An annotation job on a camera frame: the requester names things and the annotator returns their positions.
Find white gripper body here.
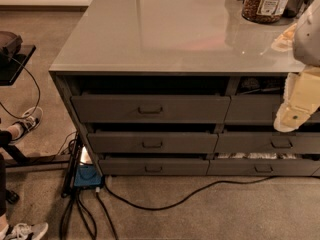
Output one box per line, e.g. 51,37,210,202
284,66,320,118

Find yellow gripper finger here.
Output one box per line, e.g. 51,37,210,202
273,104,311,133

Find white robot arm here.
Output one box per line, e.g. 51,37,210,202
271,0,320,132

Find grey drawer cabinet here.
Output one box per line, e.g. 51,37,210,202
50,0,319,175

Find large jar of nuts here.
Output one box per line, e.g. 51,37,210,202
242,0,289,24

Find blue power box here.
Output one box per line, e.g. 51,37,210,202
74,165,102,187

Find upper grey sneaker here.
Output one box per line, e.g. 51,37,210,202
7,107,43,145

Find grey sneaker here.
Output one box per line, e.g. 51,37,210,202
1,222,48,240
7,107,43,145

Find black side table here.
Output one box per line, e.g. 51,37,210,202
0,45,36,86

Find person's black trouser leg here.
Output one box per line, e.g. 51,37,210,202
0,131,11,216

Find lower grey sneaker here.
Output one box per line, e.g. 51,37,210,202
1,222,48,240

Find dark device on table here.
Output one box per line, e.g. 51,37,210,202
0,31,23,65

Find black floor cable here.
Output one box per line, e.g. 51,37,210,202
103,175,278,212

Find black cable bundle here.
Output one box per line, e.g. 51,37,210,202
59,187,119,240

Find thin black hanging cable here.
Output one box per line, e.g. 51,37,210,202
0,52,42,120

